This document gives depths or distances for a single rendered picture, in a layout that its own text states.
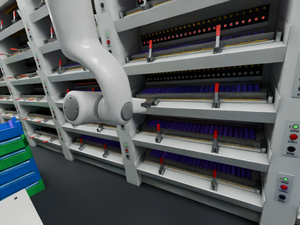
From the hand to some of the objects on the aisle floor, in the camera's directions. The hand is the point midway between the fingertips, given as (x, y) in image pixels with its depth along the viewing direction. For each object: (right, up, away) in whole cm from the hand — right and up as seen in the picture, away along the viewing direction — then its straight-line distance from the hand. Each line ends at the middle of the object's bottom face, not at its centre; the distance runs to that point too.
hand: (143, 103), depth 62 cm
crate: (-84, -57, +33) cm, 107 cm away
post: (-3, -46, +40) cm, 62 cm away
